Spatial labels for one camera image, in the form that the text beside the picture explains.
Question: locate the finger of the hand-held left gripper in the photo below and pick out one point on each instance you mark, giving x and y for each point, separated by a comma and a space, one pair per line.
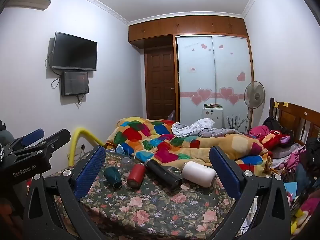
32, 135
58, 136

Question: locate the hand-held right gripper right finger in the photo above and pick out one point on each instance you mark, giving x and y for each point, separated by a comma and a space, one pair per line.
225, 172

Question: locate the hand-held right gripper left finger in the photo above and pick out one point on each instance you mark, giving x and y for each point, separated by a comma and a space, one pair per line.
88, 172

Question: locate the dark green cup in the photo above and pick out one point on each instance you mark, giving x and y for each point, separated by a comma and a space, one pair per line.
112, 176

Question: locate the black thermos cup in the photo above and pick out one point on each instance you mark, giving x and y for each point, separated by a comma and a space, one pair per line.
162, 173

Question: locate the clear glass cup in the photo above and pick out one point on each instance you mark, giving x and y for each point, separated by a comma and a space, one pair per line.
127, 163

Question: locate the yellow foam tube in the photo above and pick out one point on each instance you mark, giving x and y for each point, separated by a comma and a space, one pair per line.
75, 140

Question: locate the dried plant bunch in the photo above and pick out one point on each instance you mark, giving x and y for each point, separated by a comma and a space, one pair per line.
235, 123

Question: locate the pink garment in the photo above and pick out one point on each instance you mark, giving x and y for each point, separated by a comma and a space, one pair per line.
258, 130

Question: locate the grey crumpled blanket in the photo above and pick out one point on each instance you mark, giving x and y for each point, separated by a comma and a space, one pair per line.
190, 130

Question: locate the small white cabinet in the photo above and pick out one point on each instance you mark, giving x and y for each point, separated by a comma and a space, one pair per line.
212, 115

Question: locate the red plush toy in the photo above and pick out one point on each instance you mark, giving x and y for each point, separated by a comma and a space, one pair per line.
275, 138

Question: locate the light blue book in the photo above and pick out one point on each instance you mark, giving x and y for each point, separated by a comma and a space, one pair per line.
290, 188

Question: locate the black bag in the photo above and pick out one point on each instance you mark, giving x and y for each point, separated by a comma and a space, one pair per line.
271, 123

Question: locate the colourful patchwork quilt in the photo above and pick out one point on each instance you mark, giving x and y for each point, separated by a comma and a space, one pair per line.
150, 140

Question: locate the pile of clothes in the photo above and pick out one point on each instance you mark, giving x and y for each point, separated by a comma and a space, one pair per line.
300, 170

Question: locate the floral bed sheet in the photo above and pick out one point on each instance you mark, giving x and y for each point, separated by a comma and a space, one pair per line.
155, 210

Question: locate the standing fan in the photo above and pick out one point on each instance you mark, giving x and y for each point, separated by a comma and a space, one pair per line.
254, 93

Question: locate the wooden bed headboard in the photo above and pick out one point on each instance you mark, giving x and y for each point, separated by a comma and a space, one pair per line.
295, 115

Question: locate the wardrobe with heart stickers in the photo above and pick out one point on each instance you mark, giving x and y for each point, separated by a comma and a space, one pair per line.
212, 75

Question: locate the brown wooden door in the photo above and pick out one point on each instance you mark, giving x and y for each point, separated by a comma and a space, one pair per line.
160, 85

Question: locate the wooden overhead cabinet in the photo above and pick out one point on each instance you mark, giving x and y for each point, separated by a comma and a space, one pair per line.
185, 27

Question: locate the small wall-mounted monitor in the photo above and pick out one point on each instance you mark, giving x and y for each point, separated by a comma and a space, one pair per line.
75, 83

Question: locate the wall-mounted black television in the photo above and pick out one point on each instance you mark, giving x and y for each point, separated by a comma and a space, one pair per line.
73, 51

